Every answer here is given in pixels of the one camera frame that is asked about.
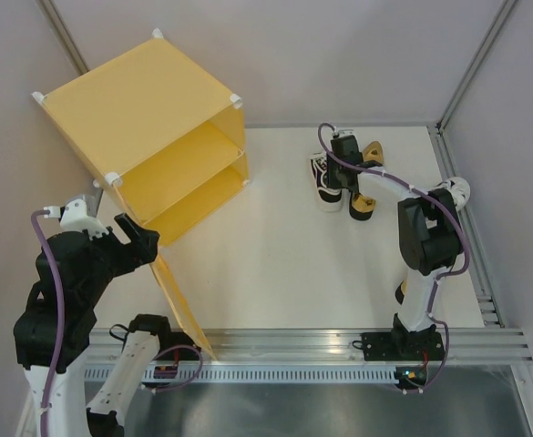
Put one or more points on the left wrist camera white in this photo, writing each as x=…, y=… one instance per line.
x=73, y=217

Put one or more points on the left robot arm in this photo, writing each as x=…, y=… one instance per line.
x=52, y=340

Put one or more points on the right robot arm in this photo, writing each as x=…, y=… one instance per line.
x=430, y=240

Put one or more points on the aluminium frame rail front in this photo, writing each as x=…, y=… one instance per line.
x=469, y=346

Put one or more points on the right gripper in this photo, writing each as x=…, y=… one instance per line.
x=333, y=182

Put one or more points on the white slotted cable duct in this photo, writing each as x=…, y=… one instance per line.
x=221, y=373

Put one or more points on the gold shoe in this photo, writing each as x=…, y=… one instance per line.
x=400, y=292
x=361, y=208

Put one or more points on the aluminium frame rail right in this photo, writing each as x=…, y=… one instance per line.
x=479, y=274

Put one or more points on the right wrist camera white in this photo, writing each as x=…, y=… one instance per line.
x=343, y=133

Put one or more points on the yellow shoe cabinet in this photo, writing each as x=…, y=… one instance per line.
x=161, y=135

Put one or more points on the aluminium frame post right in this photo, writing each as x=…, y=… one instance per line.
x=487, y=44

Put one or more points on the yellow cabinet door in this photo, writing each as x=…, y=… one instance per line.
x=179, y=305

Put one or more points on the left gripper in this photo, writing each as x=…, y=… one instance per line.
x=143, y=248

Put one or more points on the aluminium frame post left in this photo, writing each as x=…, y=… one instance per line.
x=63, y=35

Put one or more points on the gold shoe far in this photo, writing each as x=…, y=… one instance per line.
x=361, y=208

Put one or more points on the black white sneaker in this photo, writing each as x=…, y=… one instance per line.
x=330, y=199
x=459, y=189

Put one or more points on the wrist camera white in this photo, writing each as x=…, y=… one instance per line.
x=73, y=217
x=343, y=133

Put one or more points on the gold shoe near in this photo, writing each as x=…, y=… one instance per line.
x=400, y=292

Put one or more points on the aluminium frame post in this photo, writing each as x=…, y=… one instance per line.
x=487, y=44
x=63, y=35

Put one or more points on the aluminium frame rail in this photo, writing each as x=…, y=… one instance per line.
x=479, y=274
x=469, y=346

